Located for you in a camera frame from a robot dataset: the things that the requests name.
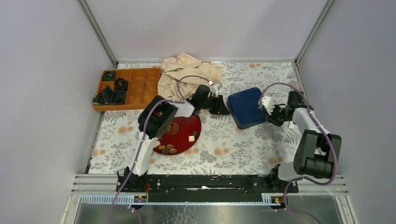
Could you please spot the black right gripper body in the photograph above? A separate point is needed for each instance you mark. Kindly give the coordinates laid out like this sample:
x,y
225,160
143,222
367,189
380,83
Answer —
x,y
278,116

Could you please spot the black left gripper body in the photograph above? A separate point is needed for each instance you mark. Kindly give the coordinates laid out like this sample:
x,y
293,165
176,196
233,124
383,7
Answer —
x,y
209,103

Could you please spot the navy box lid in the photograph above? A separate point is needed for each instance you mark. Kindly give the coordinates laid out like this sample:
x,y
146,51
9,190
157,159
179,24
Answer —
x,y
244,109

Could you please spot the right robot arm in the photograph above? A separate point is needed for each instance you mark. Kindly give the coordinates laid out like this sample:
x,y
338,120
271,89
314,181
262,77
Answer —
x,y
318,150

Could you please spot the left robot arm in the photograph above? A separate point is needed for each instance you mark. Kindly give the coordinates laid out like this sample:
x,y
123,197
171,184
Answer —
x,y
153,123

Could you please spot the beige crumpled cloth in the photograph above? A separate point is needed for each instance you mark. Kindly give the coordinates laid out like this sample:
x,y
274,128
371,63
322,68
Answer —
x,y
181,76

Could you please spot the red round tray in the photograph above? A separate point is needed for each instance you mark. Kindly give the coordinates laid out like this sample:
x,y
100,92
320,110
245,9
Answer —
x,y
176,138

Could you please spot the wooden compartment tray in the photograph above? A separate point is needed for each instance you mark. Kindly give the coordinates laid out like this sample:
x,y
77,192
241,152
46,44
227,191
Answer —
x,y
140,86

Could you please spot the dark rolled tie patterned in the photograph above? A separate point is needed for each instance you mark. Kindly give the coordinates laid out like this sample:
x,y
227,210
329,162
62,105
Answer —
x,y
118,97

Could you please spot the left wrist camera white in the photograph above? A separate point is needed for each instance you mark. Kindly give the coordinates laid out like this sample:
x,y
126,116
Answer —
x,y
215,87

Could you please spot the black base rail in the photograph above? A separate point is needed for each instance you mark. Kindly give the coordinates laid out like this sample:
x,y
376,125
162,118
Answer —
x,y
205,188

